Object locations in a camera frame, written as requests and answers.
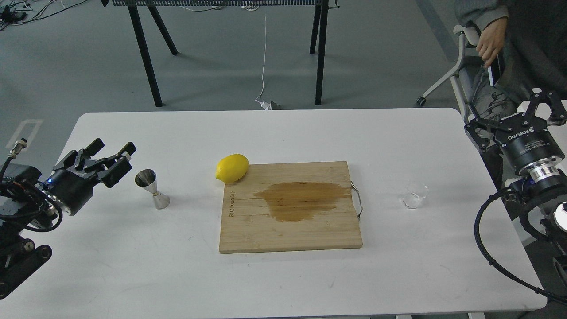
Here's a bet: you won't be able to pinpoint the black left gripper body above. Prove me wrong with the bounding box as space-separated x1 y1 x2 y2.
44 151 109 216

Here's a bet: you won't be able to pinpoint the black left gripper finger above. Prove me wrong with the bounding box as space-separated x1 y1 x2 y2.
74 139 105 171
84 142 136 188

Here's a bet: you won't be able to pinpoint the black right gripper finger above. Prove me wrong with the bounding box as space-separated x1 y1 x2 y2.
464 117 519 153
519 89 566 127

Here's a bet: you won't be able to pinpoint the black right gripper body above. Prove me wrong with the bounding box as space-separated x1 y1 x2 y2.
494 113 565 175

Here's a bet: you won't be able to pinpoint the steel double jigger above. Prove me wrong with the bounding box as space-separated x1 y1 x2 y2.
134 169 170 210

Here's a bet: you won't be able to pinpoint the clear glass measuring cup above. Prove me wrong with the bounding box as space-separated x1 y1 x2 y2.
401 181 429 209

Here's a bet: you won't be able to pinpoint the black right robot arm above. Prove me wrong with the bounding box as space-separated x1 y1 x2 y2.
464 91 566 305

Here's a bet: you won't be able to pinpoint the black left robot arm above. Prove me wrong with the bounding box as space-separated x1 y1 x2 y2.
0 139 136 299

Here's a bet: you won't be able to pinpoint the person's bare hand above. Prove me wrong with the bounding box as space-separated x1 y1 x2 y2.
476 17 508 69

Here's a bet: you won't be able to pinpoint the grey office chair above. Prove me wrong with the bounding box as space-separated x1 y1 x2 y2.
416 25 501 120

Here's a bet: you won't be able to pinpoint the person in dark clothes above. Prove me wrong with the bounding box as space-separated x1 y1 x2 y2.
455 0 567 121

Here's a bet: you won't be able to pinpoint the yellow lemon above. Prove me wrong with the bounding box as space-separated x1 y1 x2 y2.
215 154 249 183

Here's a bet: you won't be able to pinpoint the white power adapter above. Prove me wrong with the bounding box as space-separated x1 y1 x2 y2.
260 101 282 110

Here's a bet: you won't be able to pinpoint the bamboo cutting board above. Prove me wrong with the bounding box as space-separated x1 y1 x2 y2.
219 161 363 254

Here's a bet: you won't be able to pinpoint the black metal frame table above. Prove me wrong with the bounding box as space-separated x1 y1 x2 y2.
99 0 338 108

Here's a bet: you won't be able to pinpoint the black floor cables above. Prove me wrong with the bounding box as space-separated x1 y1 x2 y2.
0 0 89 31

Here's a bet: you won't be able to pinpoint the white hanging cable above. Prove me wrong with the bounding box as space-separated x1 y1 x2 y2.
255 6 268 105

